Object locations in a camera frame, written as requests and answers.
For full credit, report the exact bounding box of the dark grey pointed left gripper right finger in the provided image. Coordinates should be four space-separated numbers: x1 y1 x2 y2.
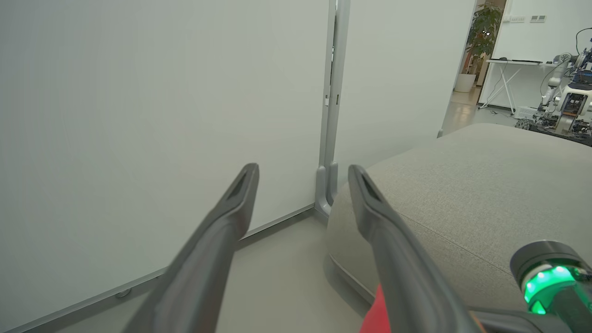
469 308 567 333

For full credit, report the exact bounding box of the white plant pot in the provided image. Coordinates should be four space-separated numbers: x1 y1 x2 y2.
455 73 477 93

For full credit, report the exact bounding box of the white table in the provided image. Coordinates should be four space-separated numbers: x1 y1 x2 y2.
480 58 563 114

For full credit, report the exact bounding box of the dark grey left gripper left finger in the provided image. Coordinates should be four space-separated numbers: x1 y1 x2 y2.
123 163 260 333

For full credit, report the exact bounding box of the white partition panel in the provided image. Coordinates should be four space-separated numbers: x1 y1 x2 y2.
334 0 477 188
0 0 332 333

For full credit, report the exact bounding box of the red clothing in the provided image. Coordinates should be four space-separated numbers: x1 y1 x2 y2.
359 284 392 333

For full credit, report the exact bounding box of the grey fabric sofa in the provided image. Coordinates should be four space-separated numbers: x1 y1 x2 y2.
326 123 592 313

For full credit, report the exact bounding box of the grey partition post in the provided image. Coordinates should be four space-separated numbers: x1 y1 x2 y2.
314 0 352 219

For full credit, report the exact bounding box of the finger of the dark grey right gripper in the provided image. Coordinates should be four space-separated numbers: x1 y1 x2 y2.
348 165 484 333

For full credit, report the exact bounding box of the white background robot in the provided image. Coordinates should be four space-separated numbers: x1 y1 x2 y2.
538 27 592 139

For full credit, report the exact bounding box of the green potted plant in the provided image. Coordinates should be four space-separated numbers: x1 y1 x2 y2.
466 2 504 75

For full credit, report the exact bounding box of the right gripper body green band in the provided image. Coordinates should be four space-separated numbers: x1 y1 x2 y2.
510 240 592 333

